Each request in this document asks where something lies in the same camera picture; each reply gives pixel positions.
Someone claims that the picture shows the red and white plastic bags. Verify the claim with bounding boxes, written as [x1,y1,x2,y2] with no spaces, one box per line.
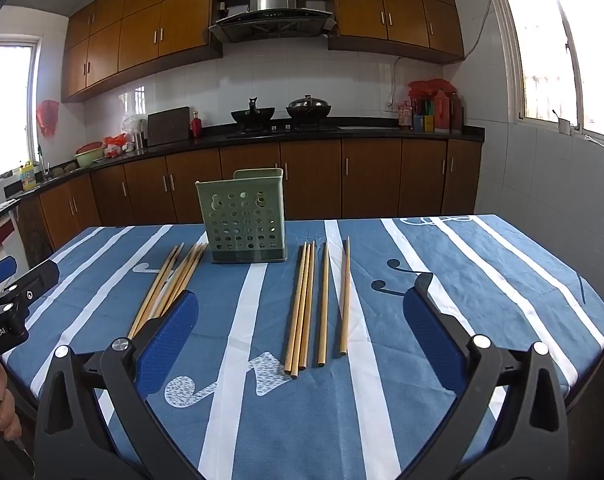
[103,133,133,159]

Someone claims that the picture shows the black kitchen countertop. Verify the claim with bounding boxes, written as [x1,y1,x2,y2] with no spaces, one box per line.
[4,117,485,198]

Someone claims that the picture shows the blue white striped tablecloth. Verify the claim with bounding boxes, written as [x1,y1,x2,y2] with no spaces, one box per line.
[2,214,604,480]

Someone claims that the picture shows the green perforated utensil holder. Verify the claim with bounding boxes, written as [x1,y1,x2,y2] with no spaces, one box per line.
[195,168,289,264]

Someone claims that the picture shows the wooden lower cabinets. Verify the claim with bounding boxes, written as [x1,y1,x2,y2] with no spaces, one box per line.
[38,139,483,252]

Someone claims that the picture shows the small kitchen window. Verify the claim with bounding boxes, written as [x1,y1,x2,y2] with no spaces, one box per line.
[0,36,42,187]

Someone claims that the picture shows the dark cutting board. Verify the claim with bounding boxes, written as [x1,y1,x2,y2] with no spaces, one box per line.
[146,106,191,147]

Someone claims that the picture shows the red bag over bottles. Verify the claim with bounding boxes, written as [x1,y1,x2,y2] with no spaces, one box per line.
[408,79,458,97]

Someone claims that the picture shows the steel range hood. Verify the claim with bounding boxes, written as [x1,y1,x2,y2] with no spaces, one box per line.
[209,0,337,43]

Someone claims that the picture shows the long wooden upper cabinets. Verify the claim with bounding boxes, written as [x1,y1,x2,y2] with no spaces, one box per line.
[62,0,223,103]

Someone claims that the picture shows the person's left hand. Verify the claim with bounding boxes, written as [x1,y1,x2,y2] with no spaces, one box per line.
[0,360,23,442]

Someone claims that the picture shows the black lidded wok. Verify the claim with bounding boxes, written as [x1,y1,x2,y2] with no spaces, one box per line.
[286,94,331,122]

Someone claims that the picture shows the large bright window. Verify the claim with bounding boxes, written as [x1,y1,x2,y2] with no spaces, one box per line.
[486,0,604,147]

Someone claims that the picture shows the red hanging plastic bag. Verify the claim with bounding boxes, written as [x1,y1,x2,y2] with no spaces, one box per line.
[36,99,60,137]

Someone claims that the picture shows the black gas stove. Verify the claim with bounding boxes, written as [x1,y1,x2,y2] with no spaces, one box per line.
[226,122,341,139]

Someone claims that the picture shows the short wooden upper cabinets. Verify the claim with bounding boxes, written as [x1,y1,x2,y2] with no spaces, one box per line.
[329,0,465,64]

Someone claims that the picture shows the white wall cable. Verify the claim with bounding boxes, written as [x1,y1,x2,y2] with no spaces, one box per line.
[388,0,500,111]

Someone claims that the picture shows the black open wok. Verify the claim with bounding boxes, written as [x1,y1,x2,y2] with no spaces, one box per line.
[231,97,277,129]

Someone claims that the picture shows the group of condiment bottles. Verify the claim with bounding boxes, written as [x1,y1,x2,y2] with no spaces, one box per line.
[398,89,465,135]

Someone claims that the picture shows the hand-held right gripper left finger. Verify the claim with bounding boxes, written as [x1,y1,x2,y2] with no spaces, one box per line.
[34,289,207,480]

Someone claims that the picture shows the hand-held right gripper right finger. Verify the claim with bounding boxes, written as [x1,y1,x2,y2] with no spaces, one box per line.
[403,272,570,480]

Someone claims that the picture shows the green basin with red lid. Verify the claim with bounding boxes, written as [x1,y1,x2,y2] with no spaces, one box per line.
[75,142,105,169]

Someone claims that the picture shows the wooden chopstick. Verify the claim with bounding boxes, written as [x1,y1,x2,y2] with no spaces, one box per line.
[161,244,201,316]
[167,242,209,307]
[317,241,329,366]
[291,241,312,378]
[128,247,177,341]
[140,242,185,333]
[284,242,307,375]
[339,236,351,357]
[300,239,317,370]
[152,246,195,320]

